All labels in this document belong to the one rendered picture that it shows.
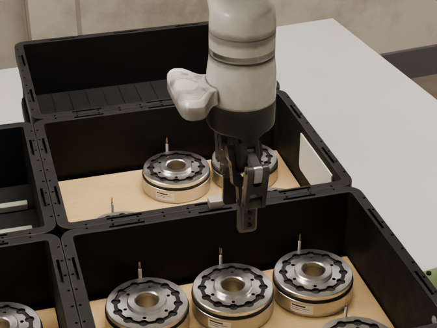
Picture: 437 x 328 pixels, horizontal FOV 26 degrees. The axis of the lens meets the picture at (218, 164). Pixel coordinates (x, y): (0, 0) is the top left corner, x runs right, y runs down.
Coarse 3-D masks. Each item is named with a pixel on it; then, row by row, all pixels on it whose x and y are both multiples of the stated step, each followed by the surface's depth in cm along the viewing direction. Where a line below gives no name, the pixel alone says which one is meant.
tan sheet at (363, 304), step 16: (272, 272) 127; (352, 272) 127; (368, 288) 124; (96, 304) 121; (352, 304) 121; (368, 304) 121; (96, 320) 118; (192, 320) 118; (272, 320) 118; (288, 320) 118; (304, 320) 118; (320, 320) 118; (384, 320) 118
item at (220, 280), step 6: (222, 276) 120; (228, 276) 120; (234, 276) 120; (240, 276) 120; (216, 282) 119; (222, 282) 120; (246, 282) 119; (216, 288) 118; (222, 288) 118; (246, 288) 118; (222, 294) 117; (228, 294) 117; (234, 294) 117; (240, 294) 117; (246, 294) 117
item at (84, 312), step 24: (312, 192) 125; (336, 192) 125; (360, 192) 125; (168, 216) 120; (192, 216) 120; (216, 216) 121; (72, 240) 116; (384, 240) 117; (72, 264) 112; (408, 264) 112; (72, 288) 108; (432, 288) 108
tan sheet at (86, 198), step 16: (208, 160) 152; (96, 176) 148; (112, 176) 148; (128, 176) 148; (288, 176) 148; (64, 192) 144; (80, 192) 144; (96, 192) 144; (112, 192) 144; (128, 192) 144; (144, 192) 144; (208, 192) 144; (80, 208) 140; (96, 208) 140; (128, 208) 140; (144, 208) 140
